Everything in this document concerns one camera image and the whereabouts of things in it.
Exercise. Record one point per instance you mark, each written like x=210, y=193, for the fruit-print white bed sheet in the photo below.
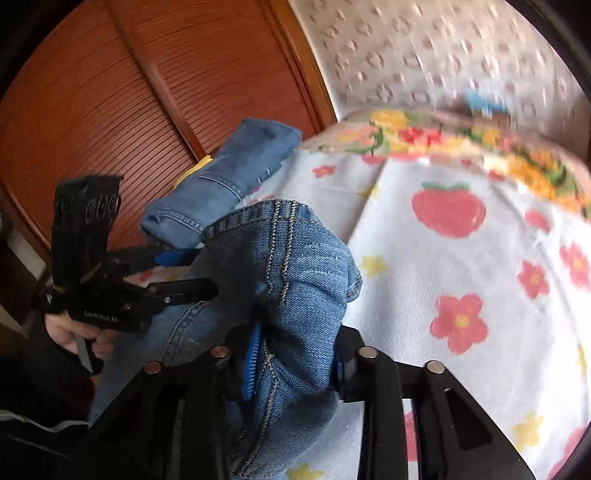
x=461, y=277

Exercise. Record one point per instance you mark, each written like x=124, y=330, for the blue denim pants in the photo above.
x=286, y=258

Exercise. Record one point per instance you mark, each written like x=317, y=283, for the person's left forearm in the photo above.
x=41, y=378

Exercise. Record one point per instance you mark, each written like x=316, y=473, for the sheer circle-pattern curtain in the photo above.
x=415, y=55

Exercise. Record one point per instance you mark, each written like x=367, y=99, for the floral blanket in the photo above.
x=461, y=138

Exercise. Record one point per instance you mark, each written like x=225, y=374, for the wooden slatted wardrobe door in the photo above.
x=138, y=69

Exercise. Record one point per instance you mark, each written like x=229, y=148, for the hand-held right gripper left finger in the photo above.
x=251, y=364

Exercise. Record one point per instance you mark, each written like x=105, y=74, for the person's left hand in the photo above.
x=62, y=332

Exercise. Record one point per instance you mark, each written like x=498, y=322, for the blue plastic bag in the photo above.
x=482, y=101

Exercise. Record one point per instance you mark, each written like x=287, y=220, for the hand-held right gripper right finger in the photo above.
x=339, y=376

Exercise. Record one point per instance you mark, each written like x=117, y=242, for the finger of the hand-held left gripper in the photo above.
x=175, y=256
x=189, y=290

